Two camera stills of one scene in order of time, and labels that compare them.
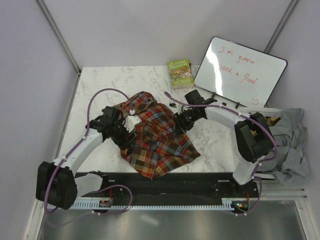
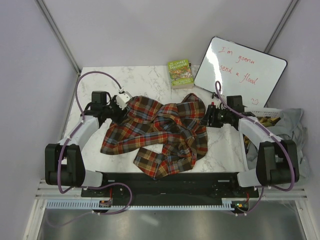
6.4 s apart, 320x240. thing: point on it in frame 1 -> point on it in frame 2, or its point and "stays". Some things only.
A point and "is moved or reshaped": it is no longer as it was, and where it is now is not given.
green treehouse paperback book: (180, 74) stays
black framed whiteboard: (239, 73) stays
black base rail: (189, 186) stays
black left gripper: (123, 143) -> (119, 118)
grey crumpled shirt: (290, 136) stays
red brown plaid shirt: (158, 147) is moved or reshaped
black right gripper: (181, 126) -> (212, 110)
